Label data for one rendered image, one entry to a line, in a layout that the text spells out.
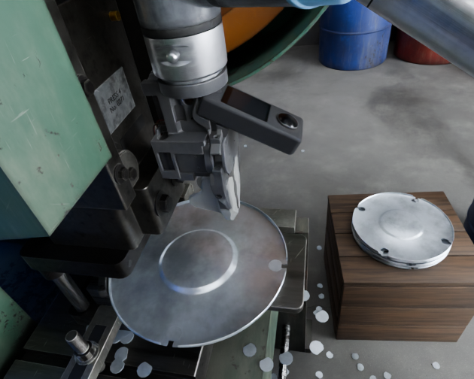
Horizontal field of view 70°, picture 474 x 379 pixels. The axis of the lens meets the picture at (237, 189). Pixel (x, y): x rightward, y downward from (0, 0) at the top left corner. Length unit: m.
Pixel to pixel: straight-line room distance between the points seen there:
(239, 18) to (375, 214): 0.78
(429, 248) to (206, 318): 0.79
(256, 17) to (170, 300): 0.50
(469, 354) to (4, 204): 1.39
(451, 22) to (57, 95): 0.33
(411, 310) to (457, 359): 0.27
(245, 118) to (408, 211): 0.94
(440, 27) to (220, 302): 0.42
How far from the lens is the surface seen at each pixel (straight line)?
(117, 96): 0.43
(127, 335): 0.63
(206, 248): 0.58
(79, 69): 0.32
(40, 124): 0.26
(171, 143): 0.38
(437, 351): 1.43
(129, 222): 0.45
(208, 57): 0.33
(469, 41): 0.39
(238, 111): 0.36
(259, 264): 0.55
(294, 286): 0.53
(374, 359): 1.36
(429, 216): 1.24
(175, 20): 0.32
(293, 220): 0.80
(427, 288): 1.14
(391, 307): 1.20
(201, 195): 0.43
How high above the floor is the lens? 1.22
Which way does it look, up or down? 40 degrees down
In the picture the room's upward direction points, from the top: 9 degrees counter-clockwise
